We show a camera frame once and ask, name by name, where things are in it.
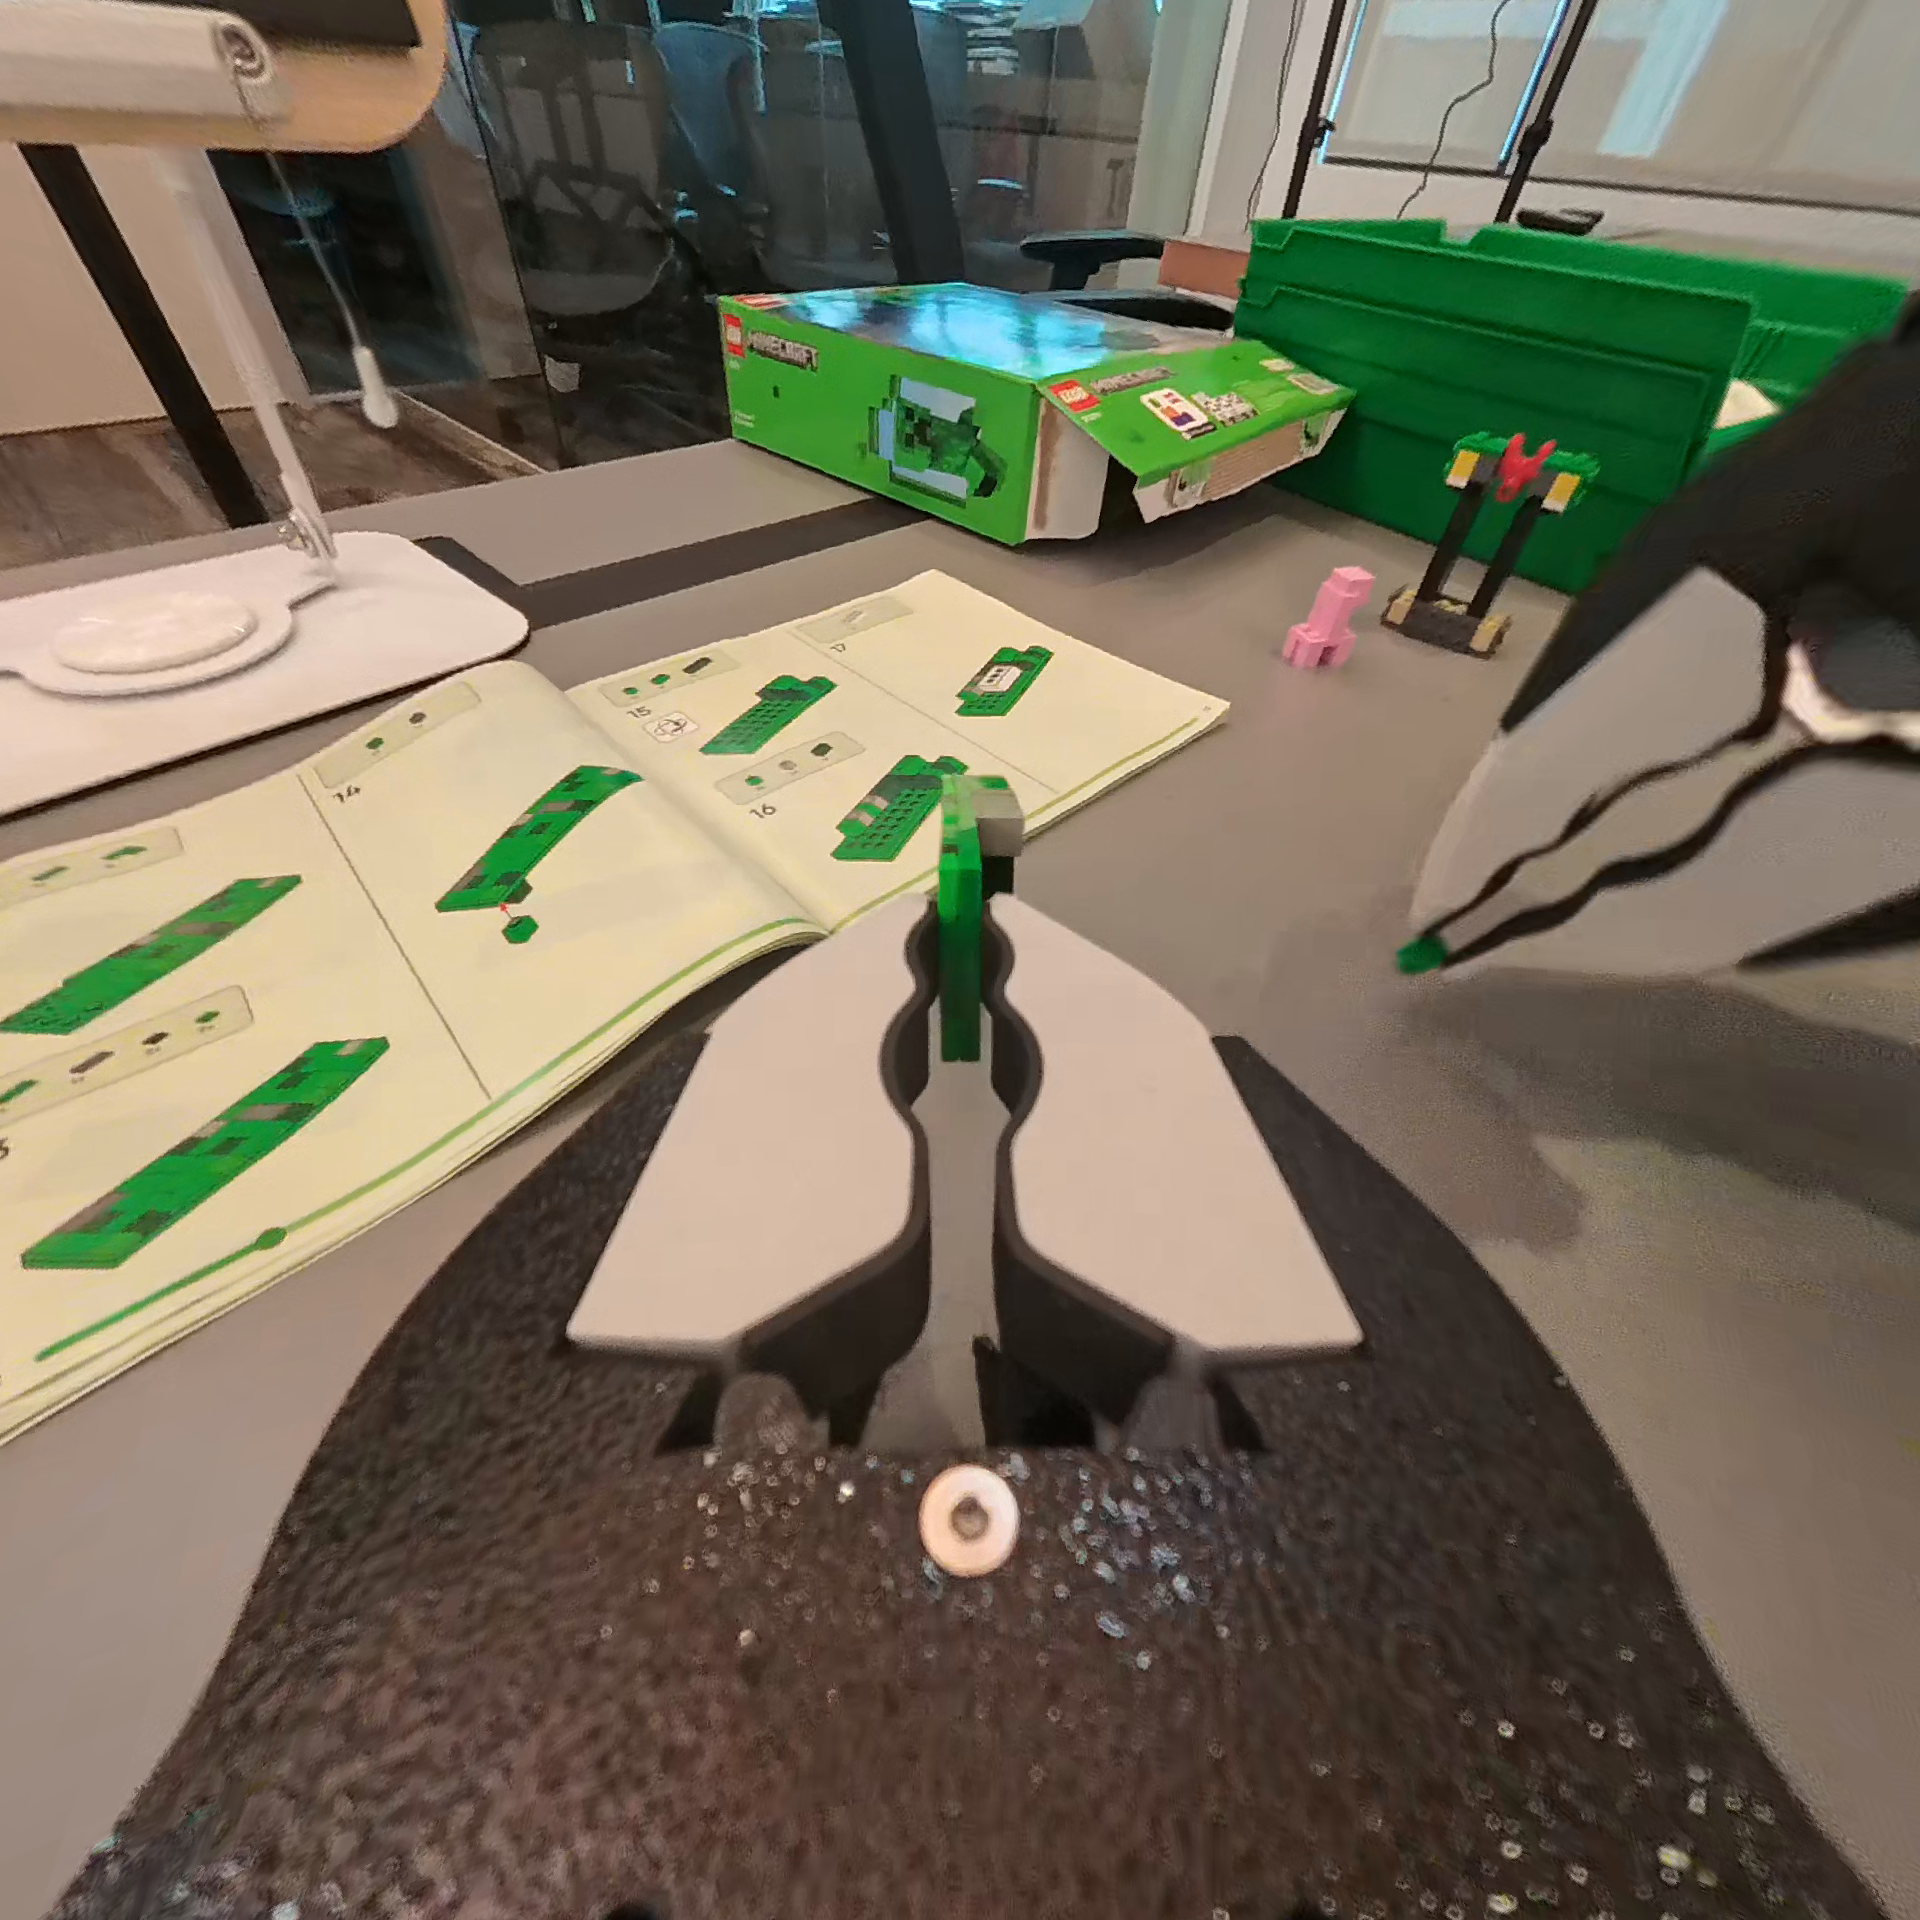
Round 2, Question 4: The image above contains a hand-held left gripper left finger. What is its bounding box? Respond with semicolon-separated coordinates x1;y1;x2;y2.
566;896;943;1448

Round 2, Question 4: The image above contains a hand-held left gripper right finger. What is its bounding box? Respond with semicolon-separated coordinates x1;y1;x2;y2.
984;896;1366;1448

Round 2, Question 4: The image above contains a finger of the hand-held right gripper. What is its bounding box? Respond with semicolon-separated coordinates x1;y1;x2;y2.
1439;735;1920;972
1411;568;1798;932

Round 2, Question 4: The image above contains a green brick assembly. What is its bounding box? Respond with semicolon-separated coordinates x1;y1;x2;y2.
930;767;1031;1064

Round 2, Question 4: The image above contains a grey desk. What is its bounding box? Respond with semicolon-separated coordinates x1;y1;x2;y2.
0;426;1920;1920

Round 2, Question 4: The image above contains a white desk lamp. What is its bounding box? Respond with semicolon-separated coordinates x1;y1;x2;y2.
0;0;530;823

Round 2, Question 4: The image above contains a black green brick stand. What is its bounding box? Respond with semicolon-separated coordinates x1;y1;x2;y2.
1382;429;1603;660

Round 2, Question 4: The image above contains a brick instruction booklet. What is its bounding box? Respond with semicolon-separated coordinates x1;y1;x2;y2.
0;567;1233;1452

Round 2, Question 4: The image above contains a pink brick pig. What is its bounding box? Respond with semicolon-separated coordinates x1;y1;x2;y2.
1280;565;1382;672

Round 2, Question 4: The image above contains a green plastic crate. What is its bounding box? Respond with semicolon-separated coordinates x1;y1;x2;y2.
1233;215;1920;596

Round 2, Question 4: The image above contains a studio light on stand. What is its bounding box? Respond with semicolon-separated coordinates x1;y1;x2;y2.
1488;0;1603;226
1280;0;1357;231

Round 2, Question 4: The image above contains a black chair armrest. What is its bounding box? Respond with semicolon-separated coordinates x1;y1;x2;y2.
1018;229;1168;290

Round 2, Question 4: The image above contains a green toy box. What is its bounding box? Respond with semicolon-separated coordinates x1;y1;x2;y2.
715;278;1359;550

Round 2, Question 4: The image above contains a mesh office chair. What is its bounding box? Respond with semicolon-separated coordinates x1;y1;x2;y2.
457;17;725;429

